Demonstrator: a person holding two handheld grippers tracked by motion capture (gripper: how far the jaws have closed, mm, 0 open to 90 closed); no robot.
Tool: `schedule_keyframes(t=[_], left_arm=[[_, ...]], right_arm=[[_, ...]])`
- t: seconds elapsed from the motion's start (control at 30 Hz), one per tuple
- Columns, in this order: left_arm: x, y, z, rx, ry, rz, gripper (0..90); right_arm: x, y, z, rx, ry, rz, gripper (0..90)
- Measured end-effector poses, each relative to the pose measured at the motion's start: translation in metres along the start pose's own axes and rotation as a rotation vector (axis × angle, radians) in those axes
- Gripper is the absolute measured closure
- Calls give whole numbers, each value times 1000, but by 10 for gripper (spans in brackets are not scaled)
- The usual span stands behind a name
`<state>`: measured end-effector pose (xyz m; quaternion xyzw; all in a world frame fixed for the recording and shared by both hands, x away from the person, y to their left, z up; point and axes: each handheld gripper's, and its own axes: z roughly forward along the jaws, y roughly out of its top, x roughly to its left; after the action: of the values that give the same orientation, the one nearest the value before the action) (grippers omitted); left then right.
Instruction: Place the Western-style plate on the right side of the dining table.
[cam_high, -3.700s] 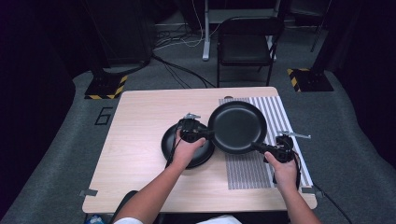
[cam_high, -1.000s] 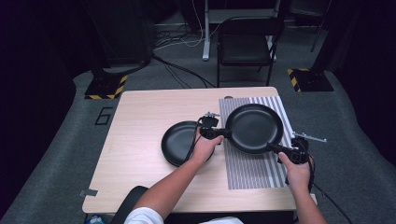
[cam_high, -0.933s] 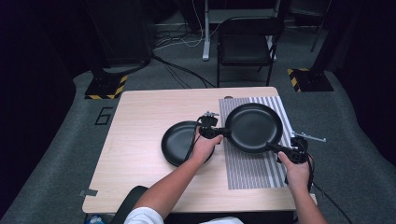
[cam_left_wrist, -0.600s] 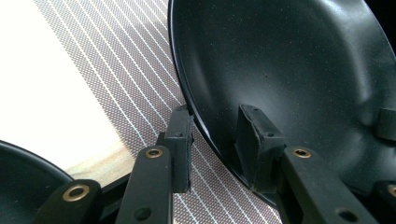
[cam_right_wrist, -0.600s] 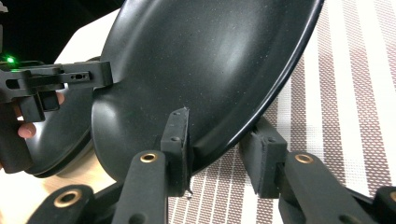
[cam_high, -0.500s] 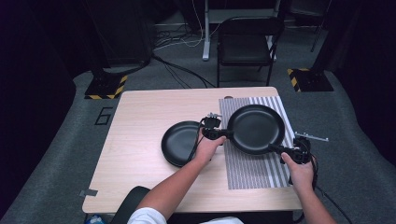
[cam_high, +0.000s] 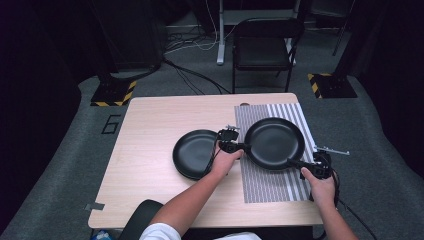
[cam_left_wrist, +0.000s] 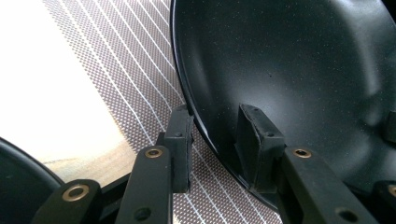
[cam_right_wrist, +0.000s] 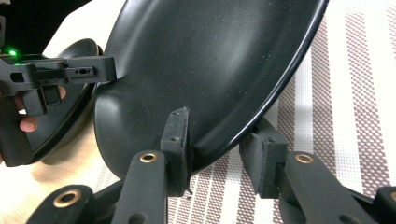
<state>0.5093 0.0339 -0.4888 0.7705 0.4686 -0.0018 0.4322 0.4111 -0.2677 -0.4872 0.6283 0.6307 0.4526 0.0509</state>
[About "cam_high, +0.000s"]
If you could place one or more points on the blue plastic item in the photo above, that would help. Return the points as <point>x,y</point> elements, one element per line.
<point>101,235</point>

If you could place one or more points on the striped grey white placemat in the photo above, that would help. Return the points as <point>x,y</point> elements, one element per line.
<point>266,188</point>

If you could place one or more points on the black frying pan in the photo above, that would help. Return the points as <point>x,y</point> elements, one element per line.
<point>275,143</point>

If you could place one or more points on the black stand base hazard stripes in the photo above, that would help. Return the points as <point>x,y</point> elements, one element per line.
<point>113,95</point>
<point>333,86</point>

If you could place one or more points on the person's left hand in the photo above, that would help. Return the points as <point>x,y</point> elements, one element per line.
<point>225,163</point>

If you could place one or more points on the black folding chair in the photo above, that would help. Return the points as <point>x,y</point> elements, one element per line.
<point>263,50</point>

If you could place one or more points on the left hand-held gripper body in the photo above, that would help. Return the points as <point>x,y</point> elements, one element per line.
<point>228,136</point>

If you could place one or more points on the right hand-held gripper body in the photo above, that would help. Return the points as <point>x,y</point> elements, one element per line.
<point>321,166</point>

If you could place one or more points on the person's right hand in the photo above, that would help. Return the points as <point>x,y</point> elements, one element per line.
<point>321,190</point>

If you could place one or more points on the grey tape piece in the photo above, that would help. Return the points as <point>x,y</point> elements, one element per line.
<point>95,206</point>

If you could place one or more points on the white desk frame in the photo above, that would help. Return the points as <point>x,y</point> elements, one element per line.
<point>220,40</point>

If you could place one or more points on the person's white shirt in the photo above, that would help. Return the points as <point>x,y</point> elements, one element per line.
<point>160,232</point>

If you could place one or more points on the black plate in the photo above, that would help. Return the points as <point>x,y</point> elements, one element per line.
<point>193,153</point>

